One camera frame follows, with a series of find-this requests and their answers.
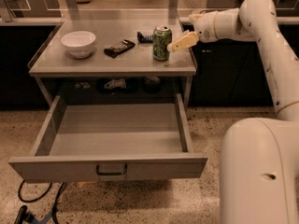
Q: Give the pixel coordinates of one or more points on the open grey top drawer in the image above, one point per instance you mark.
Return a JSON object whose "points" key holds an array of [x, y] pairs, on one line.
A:
{"points": [[153, 140]]}

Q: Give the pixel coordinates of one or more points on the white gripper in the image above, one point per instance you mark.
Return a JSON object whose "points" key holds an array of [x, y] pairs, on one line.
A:
{"points": [[205, 27]]}

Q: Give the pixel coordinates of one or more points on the blue snack packet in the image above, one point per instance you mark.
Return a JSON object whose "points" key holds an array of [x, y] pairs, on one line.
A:
{"points": [[144, 38]]}

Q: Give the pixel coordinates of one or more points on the white bowl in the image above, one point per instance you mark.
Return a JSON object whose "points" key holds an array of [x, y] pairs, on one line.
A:
{"points": [[79, 44]]}

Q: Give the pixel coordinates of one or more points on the black drawer handle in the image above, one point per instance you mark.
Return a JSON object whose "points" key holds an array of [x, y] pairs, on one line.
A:
{"points": [[111, 169]]}

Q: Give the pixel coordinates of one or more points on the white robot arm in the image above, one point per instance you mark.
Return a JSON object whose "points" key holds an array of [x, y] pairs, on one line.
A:
{"points": [[259, 161]]}

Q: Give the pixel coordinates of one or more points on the black chocolate bar packet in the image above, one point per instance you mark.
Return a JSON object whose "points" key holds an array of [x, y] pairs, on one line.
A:
{"points": [[119, 48]]}

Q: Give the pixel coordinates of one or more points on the green soda can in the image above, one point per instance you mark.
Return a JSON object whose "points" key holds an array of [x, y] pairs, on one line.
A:
{"points": [[162, 37]]}

